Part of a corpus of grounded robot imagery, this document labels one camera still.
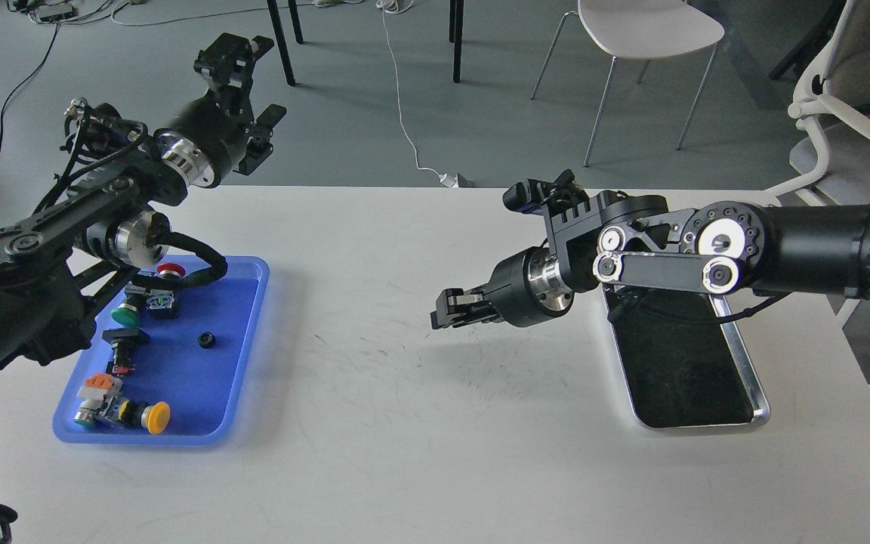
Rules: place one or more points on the white power adapter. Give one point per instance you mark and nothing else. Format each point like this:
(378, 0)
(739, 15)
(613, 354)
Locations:
(455, 181)

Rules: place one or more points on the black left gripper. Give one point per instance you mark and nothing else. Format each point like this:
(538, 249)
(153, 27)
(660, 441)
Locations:
(208, 139)

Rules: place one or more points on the black selector switch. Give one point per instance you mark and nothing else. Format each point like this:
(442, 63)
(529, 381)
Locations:
(123, 342)

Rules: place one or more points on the blue plastic tray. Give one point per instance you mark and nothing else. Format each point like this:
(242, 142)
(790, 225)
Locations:
(200, 385)

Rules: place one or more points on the white plastic chair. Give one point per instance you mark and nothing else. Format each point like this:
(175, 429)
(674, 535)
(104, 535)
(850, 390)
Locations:
(638, 30)

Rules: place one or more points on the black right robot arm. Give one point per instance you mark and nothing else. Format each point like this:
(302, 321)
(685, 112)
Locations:
(636, 243)

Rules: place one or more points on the yellow push button switch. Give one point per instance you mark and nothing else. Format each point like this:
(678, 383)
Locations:
(124, 413)

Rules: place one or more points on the orange white contact block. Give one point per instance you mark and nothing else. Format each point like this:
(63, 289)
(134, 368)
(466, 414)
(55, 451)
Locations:
(100, 387)

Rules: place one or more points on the green push button switch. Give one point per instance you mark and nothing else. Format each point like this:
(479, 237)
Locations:
(160, 306)

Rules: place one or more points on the black table legs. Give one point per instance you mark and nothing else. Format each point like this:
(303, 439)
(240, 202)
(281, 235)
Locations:
(456, 27)

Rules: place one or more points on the red push button switch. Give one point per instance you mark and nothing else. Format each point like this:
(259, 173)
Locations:
(168, 277)

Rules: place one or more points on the grey white office chair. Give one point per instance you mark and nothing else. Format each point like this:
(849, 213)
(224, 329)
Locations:
(831, 104)

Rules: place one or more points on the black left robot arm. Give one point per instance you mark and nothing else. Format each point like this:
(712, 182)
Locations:
(96, 231)

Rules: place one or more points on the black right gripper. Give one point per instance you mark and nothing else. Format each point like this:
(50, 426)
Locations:
(523, 290)

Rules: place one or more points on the black power strip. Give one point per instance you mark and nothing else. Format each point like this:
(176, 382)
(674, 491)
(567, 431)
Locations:
(53, 12)

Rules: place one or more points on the shiny steel tray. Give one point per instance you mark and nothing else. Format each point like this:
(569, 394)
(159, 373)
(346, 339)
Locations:
(685, 365)

